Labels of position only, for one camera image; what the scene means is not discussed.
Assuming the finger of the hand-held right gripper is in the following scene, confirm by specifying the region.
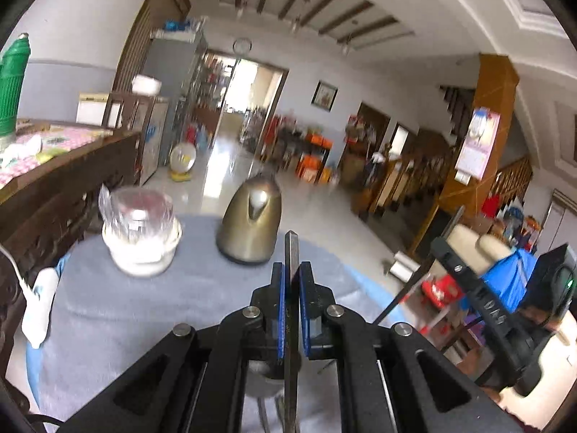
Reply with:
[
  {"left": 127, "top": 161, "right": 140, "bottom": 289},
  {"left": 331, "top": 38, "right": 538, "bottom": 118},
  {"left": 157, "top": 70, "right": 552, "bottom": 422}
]
[{"left": 430, "top": 236, "right": 486, "bottom": 304}]

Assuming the pink floral cloth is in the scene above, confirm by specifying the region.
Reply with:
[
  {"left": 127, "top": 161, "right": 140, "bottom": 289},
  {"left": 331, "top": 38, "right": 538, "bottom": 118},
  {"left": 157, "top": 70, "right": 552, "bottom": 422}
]
[{"left": 0, "top": 122, "right": 113, "bottom": 185}]

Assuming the blue table cover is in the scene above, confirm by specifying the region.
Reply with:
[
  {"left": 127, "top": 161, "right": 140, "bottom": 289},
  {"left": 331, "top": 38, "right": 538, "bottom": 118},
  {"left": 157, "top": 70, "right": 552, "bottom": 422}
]
[{"left": 25, "top": 253, "right": 409, "bottom": 433}]

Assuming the green thermos jug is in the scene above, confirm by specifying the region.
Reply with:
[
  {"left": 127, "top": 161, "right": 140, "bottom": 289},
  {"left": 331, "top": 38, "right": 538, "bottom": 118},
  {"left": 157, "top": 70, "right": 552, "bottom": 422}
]
[{"left": 0, "top": 32, "right": 31, "bottom": 138}]

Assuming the white power strip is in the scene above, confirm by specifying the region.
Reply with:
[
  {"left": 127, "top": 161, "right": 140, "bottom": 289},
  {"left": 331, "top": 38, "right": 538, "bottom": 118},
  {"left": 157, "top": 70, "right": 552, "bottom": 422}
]
[{"left": 20, "top": 267, "right": 60, "bottom": 349}]

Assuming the white round fan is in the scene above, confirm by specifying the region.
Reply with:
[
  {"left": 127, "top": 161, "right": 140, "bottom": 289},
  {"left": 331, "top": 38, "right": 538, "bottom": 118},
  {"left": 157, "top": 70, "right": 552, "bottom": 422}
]
[{"left": 169, "top": 143, "right": 197, "bottom": 181}]

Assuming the red plastic stool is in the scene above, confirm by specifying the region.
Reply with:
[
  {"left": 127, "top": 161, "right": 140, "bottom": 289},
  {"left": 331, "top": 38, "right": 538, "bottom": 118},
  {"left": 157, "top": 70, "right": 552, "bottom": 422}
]
[{"left": 421, "top": 275, "right": 465, "bottom": 312}]

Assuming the wall calendar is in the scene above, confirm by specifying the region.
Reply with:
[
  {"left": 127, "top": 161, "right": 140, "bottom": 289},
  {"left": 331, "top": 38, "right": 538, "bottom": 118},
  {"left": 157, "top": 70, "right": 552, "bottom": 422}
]
[{"left": 454, "top": 107, "right": 502, "bottom": 185}]

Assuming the wooden pillar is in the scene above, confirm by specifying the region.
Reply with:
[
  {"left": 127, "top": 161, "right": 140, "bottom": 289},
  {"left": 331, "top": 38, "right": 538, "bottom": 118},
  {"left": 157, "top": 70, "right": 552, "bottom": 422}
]
[{"left": 439, "top": 54, "right": 519, "bottom": 217}]

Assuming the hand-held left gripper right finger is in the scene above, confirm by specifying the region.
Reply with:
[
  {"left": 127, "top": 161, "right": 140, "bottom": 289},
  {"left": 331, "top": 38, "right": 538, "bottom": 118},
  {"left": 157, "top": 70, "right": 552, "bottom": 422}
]
[{"left": 299, "top": 262, "right": 527, "bottom": 433}]

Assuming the dark carved wooden bench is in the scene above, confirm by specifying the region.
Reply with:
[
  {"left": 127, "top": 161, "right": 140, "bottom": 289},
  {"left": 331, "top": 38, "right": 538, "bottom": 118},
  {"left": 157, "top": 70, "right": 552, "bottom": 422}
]
[{"left": 0, "top": 131, "right": 142, "bottom": 371}]

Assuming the clear plastic bag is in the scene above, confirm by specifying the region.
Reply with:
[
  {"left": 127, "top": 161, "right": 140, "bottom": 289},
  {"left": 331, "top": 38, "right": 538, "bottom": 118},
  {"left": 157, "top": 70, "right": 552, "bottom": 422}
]
[{"left": 98, "top": 184, "right": 176, "bottom": 242}]

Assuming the framed wall picture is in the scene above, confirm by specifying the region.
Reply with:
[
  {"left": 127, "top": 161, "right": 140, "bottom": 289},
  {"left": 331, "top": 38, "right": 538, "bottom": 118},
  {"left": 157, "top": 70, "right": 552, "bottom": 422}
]
[{"left": 312, "top": 81, "right": 339, "bottom": 112}]

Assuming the blue cloth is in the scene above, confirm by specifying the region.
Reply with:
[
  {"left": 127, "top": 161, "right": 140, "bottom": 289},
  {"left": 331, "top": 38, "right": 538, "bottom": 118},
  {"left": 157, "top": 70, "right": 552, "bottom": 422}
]
[{"left": 484, "top": 248, "right": 537, "bottom": 312}]

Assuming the white bowl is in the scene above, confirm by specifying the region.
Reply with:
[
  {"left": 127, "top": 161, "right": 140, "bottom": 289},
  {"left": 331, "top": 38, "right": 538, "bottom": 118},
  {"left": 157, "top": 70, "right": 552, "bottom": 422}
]
[{"left": 101, "top": 219, "right": 183, "bottom": 278}]

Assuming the brass-coloured electric kettle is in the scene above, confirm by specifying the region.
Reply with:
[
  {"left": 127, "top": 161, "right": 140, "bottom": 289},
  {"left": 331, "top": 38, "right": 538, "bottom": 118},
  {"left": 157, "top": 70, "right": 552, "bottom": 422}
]
[{"left": 215, "top": 174, "right": 283, "bottom": 266}]

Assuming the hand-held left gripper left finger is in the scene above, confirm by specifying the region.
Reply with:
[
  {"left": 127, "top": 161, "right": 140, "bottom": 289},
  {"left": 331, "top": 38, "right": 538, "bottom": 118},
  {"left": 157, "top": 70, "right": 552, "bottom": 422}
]
[{"left": 60, "top": 262, "right": 286, "bottom": 433}]

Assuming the grey tablecloth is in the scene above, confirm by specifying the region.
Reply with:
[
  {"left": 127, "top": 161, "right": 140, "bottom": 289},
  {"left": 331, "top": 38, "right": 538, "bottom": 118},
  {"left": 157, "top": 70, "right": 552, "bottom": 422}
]
[{"left": 27, "top": 214, "right": 406, "bottom": 433}]

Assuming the steel spoon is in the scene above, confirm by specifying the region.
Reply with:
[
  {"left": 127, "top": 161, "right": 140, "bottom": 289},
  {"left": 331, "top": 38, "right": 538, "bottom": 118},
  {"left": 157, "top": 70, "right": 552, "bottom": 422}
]
[{"left": 243, "top": 230, "right": 301, "bottom": 433}]

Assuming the white paper roll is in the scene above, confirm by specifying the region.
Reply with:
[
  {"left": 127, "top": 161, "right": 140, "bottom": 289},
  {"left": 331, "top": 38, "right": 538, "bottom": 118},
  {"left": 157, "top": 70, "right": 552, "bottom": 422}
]
[{"left": 388, "top": 253, "right": 418, "bottom": 283}]

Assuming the grey metal cabinet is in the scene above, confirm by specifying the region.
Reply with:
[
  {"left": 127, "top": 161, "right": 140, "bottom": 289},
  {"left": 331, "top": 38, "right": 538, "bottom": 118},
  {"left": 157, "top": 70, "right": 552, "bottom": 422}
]
[{"left": 140, "top": 31, "right": 208, "bottom": 185}]

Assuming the wooden stair railing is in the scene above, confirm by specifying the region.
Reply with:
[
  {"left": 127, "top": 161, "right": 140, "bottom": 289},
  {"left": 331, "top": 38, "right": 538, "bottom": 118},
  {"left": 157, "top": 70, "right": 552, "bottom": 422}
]
[{"left": 352, "top": 142, "right": 535, "bottom": 253}]

